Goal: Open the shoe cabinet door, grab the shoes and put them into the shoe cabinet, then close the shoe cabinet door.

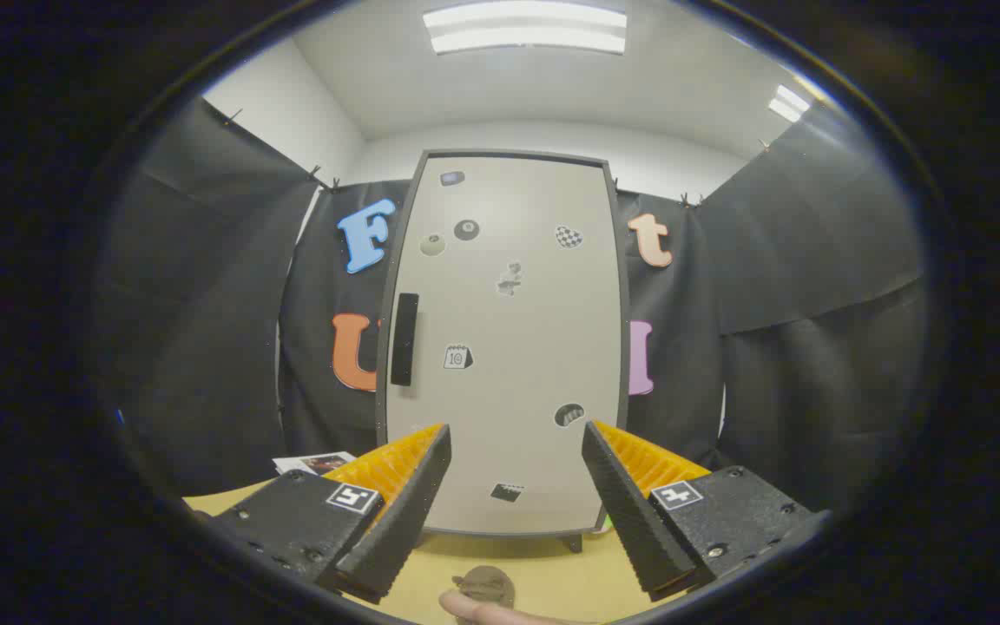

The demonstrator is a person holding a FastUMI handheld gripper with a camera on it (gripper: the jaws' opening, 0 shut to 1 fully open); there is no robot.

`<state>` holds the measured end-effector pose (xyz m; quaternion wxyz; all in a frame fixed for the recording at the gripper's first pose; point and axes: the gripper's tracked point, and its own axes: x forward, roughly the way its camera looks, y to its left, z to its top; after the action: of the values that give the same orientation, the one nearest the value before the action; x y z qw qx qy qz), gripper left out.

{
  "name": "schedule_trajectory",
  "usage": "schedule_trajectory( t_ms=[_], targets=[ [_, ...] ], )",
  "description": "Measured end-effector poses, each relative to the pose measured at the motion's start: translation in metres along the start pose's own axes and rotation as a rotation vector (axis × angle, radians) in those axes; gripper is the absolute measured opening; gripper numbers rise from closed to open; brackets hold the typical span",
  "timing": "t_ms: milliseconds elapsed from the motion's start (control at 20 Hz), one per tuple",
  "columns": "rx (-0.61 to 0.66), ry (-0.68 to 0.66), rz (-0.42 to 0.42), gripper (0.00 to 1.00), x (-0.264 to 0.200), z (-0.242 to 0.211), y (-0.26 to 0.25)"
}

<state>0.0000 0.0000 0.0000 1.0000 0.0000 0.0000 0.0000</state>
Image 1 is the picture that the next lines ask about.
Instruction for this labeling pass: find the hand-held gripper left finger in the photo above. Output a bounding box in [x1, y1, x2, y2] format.
[192, 423, 453, 606]

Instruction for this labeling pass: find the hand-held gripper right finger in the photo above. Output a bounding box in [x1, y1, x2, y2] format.
[581, 420, 835, 602]

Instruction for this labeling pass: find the grey shoe cabinet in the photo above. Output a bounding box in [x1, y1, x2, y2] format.
[376, 149, 631, 554]

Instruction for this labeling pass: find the brown fluffy shoe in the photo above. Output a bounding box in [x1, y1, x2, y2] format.
[452, 566, 516, 609]

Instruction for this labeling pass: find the black door handle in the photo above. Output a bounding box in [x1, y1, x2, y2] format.
[390, 293, 420, 387]

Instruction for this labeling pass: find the stack of books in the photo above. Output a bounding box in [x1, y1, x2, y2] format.
[273, 451, 357, 477]

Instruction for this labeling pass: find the black backdrop cloth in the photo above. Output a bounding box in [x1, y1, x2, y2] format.
[105, 95, 931, 513]

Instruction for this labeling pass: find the small ceiling light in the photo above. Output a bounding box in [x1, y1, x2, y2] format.
[767, 84, 812, 123]

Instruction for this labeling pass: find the long ceiling light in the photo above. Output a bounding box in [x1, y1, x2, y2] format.
[422, 2, 628, 56]

